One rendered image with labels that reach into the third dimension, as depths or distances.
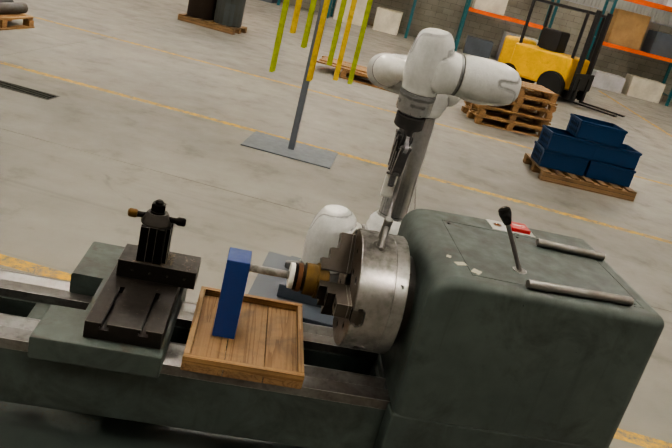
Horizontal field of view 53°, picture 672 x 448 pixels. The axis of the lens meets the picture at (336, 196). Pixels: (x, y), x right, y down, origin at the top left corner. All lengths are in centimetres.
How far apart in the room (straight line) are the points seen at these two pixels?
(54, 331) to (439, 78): 107
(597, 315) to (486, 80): 62
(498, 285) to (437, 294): 15
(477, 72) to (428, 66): 12
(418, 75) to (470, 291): 52
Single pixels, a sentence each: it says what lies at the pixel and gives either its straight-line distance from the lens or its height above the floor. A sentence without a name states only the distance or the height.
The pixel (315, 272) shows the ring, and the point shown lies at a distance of 174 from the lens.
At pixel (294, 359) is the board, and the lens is 180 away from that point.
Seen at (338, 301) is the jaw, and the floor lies 110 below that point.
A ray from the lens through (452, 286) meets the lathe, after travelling 159.
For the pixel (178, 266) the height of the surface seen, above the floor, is 102.
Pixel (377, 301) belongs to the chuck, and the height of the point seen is 113.
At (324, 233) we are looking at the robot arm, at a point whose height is 100.
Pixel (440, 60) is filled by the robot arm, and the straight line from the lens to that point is 163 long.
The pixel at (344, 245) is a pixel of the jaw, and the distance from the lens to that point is 178.
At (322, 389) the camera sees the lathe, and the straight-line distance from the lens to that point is 176.
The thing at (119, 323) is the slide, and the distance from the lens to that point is 167.
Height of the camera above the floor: 187
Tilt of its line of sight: 19 degrees down
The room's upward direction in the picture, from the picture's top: 14 degrees clockwise
